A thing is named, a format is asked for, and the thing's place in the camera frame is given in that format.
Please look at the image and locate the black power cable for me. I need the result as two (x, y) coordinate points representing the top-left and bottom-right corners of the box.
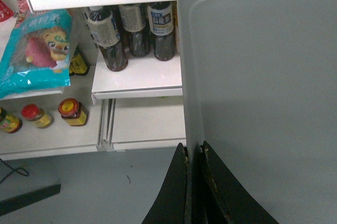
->
(0, 158), (29, 184)

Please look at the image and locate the red lid sauce jar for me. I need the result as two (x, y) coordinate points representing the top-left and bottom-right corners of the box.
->
(21, 104), (53, 129)

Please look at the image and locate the dark tea bottle left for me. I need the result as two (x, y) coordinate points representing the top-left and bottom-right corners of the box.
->
(87, 6), (128, 72)

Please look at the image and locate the grey silver tray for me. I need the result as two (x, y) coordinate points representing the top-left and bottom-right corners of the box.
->
(177, 0), (336, 223)

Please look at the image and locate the teal snack bag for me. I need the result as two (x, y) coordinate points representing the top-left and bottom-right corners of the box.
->
(1, 9), (73, 98)

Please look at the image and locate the dark tea bottle middle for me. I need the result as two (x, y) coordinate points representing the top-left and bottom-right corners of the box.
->
(119, 3), (150, 57)

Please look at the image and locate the yellow lid sauce jar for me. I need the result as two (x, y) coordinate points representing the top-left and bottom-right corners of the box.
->
(1, 107), (22, 133)

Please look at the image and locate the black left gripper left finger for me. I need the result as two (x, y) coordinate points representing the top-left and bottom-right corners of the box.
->
(142, 143), (188, 224)

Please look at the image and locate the white middle shelf board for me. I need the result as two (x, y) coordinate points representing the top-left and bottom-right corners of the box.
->
(92, 52), (182, 100)

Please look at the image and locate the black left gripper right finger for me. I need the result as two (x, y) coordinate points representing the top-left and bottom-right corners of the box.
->
(200, 141), (277, 223)

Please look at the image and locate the red spout pouch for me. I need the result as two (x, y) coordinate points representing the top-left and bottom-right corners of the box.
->
(0, 1), (14, 22)

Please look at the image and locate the red gold lid jar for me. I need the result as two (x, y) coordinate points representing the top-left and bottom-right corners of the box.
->
(58, 98), (88, 126)

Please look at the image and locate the dark tea bottle blue label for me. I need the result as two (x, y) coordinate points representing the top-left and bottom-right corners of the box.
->
(147, 1), (175, 61)

